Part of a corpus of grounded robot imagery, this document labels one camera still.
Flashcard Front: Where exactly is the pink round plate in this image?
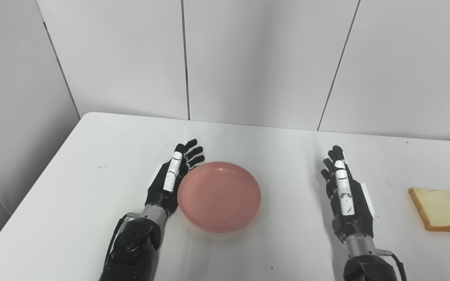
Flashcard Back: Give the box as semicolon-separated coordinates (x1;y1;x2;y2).
177;162;262;233

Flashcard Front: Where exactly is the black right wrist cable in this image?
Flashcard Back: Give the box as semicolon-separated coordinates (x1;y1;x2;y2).
376;249;407;281

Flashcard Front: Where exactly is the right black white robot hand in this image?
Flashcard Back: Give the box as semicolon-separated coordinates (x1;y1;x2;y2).
320;145;377;243

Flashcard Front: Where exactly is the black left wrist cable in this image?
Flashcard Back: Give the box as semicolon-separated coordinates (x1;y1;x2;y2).
104;212;143;270

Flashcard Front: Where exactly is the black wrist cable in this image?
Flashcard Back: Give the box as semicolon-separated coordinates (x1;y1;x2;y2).
376;249;407;281
104;212;143;270

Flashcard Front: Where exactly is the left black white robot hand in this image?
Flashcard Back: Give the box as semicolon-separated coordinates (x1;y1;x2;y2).
145;139;205;216

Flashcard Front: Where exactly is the slice of white bread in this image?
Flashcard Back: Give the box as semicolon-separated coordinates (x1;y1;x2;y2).
408;187;450;234

